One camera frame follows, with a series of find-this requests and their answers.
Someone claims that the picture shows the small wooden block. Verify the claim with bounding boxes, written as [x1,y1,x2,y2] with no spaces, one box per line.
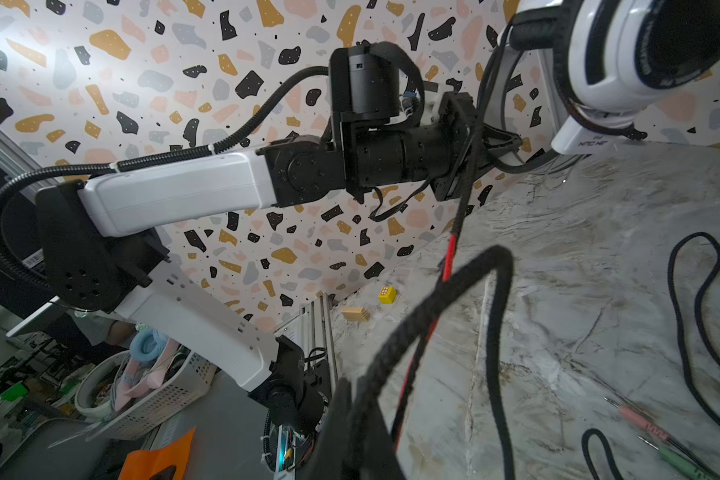
[341,307,370,322]

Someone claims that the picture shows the black headphone cable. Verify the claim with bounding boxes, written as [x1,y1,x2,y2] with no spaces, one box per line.
[347,23,720,480]

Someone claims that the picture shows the white plastic basket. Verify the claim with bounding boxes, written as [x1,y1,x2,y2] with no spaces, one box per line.
[74,351,217,440]

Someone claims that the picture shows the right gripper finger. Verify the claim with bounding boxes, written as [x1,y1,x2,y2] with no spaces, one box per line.
[296,378,405,479]

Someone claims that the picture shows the small yellow block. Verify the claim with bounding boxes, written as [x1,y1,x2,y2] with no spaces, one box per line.
[378,286,397,304]

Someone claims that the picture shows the white black headphones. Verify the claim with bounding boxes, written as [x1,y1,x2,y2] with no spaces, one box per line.
[508,0,720,155]

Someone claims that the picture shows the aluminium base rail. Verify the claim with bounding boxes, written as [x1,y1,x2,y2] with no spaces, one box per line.
[262,294,338,479]

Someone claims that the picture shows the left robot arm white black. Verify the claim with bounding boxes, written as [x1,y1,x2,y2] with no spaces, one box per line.
[37,42,494,435]

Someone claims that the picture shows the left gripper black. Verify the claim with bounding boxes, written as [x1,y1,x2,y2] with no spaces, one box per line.
[431,92,522,201]

